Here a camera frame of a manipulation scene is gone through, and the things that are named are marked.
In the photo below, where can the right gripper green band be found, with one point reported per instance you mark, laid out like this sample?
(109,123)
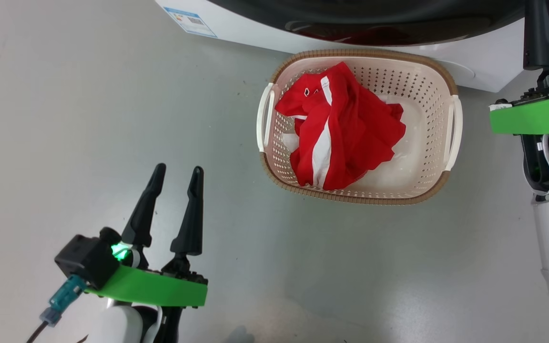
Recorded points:
(536,116)

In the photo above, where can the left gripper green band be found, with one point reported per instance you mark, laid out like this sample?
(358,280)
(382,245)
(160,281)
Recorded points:
(160,290)

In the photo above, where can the red and white garment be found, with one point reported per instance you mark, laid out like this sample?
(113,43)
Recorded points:
(350,133)

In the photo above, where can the white front-load washing machine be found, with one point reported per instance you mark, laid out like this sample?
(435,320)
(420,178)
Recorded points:
(484,62)

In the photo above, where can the cream perforated laundry basket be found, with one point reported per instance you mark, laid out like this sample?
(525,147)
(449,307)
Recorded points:
(422,95)

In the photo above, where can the round white filter cover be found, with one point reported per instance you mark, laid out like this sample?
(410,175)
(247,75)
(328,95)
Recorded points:
(465,74)

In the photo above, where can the blue energy label sticker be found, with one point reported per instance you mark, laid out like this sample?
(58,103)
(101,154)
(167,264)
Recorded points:
(189,21)

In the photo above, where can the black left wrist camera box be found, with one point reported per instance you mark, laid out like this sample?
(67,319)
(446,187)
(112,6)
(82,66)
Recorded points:
(86,259)

